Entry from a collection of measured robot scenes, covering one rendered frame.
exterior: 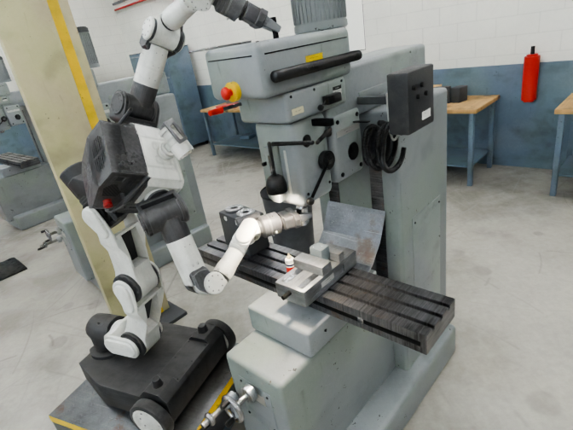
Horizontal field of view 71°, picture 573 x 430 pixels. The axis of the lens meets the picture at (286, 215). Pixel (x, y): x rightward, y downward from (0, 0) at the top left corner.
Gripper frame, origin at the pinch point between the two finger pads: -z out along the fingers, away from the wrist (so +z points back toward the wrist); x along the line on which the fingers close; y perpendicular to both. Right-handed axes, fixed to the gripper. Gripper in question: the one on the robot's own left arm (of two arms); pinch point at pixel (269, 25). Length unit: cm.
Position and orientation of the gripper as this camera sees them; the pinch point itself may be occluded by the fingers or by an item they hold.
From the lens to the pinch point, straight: 148.8
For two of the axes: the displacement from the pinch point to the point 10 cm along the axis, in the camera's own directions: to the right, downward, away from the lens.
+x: 2.9, 3.7, -8.8
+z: -8.6, -3.1, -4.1
